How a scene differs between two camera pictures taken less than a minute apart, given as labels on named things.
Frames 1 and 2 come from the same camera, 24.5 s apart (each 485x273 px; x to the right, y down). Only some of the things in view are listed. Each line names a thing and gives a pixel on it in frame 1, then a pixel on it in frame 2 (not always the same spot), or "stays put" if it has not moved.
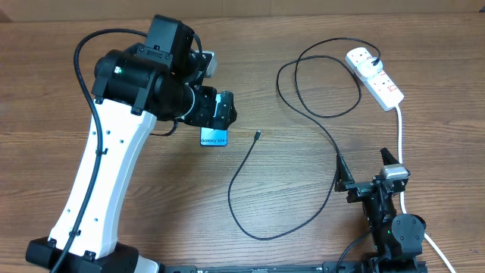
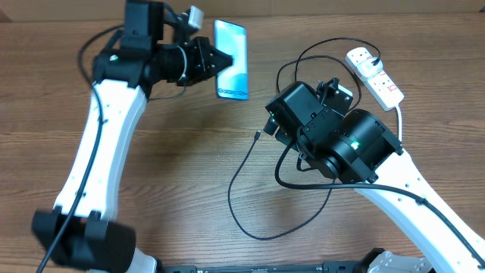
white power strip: [381, 86] stays put
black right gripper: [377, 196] → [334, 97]
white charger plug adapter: [366, 68] stays put
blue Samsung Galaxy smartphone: [211, 136] → [231, 38]
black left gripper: [205, 117] → [204, 51]
